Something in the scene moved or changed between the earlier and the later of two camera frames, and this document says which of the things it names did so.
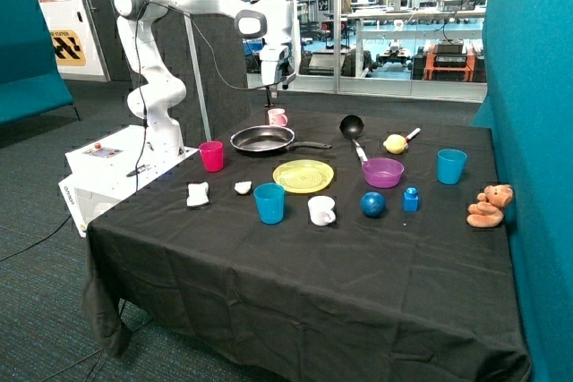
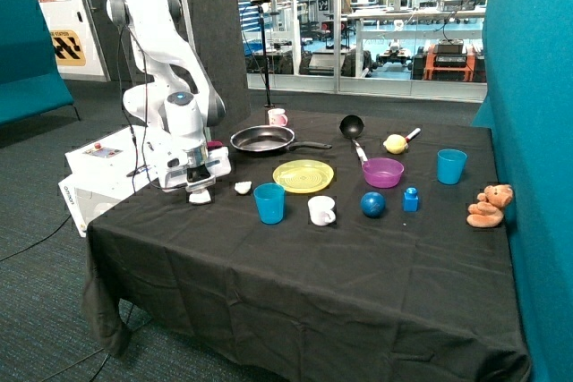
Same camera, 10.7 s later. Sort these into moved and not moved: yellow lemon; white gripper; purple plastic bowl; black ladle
Moved: white gripper
Not moved: yellow lemon; purple plastic bowl; black ladle
